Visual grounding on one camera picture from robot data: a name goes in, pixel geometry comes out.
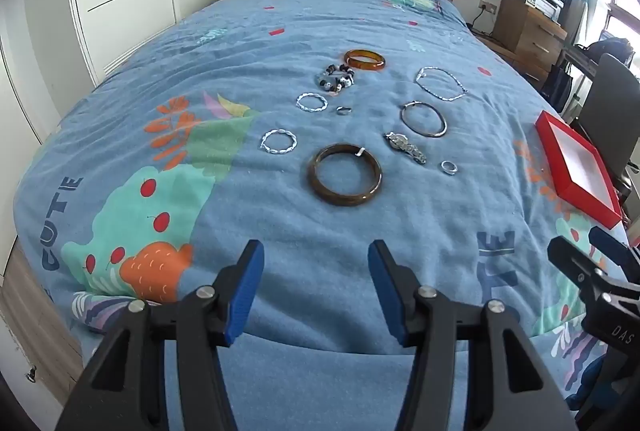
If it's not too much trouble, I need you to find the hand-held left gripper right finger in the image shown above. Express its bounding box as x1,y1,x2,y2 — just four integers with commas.
367,239,571,431

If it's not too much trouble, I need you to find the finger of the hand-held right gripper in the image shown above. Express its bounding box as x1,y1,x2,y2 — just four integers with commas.
588,226,640,268
547,236,608,297

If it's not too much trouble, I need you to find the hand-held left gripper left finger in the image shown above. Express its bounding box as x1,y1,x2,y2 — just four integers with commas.
54,239,266,431

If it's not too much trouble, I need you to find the red box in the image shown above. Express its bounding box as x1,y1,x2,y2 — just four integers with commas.
535,111,623,229

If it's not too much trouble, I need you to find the silver wristwatch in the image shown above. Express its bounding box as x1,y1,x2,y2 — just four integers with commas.
384,131,427,164

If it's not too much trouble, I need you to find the twisted silver bracelet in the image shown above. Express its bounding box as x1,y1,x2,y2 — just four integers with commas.
260,129,298,156
296,92,329,113

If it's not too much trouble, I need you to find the blue printed blanket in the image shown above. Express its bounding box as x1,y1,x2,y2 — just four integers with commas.
10,0,636,431

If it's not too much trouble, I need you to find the dark brown bangle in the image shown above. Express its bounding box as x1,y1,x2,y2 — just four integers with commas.
307,144,383,207

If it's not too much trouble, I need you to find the grey chair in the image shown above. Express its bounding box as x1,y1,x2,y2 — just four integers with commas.
582,54,640,182

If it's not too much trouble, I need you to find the thin metal bangle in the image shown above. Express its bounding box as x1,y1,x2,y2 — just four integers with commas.
401,101,447,138

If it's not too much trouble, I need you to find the dark backpack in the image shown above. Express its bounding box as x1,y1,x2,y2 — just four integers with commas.
587,38,633,67

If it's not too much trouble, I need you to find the amber bangle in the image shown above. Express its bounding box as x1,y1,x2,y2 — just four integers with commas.
344,50,387,73

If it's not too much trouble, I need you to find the wooden dresser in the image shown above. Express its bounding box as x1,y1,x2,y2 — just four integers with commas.
492,0,568,84

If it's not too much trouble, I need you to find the silver chain necklace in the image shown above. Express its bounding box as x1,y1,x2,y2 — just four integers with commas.
414,66,468,102

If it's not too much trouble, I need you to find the brown beaded bracelet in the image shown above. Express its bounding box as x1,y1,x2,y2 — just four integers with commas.
316,64,357,93

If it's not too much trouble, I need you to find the black cable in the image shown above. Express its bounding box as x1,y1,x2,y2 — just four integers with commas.
470,6,496,37

